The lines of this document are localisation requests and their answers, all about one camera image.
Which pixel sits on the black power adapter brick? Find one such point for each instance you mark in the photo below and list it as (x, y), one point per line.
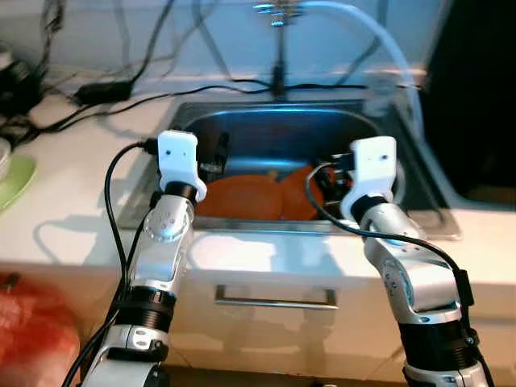
(105, 91)

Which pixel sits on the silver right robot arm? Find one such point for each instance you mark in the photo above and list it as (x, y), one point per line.
(419, 282)

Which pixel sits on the white kitchen cabinet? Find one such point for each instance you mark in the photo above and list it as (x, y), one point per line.
(266, 339)

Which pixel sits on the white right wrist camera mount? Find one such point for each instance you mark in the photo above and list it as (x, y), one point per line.
(375, 161)

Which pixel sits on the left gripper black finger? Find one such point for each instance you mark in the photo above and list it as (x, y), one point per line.
(223, 153)

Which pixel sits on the stainless steel sink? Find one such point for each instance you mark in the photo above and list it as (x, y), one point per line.
(282, 129)

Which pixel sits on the black charger box with labels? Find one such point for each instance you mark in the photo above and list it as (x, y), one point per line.
(16, 89)

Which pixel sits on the metal faucet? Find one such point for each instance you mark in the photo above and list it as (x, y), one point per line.
(279, 72)

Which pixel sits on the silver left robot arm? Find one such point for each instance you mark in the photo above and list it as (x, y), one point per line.
(165, 230)

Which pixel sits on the red plastic bag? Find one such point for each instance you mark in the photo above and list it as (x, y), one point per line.
(32, 330)

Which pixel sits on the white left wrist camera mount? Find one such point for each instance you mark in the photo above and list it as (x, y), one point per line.
(177, 153)

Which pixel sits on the black appliance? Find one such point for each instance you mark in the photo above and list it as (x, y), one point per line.
(476, 97)

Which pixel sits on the light green plate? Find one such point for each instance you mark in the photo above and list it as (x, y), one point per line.
(16, 181)

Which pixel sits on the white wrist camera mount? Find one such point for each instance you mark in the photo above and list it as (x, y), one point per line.
(177, 153)
(375, 161)

